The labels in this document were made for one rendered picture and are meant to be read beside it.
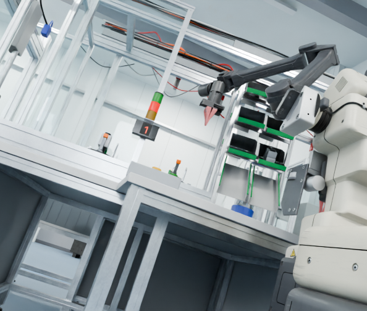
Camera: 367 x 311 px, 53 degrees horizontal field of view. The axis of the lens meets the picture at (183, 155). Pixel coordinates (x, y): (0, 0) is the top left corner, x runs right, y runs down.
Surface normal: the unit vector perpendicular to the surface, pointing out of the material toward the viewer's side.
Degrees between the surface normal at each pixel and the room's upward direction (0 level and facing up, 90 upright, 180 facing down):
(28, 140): 90
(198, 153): 90
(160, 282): 90
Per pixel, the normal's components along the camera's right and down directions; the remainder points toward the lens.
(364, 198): 0.32, -0.30
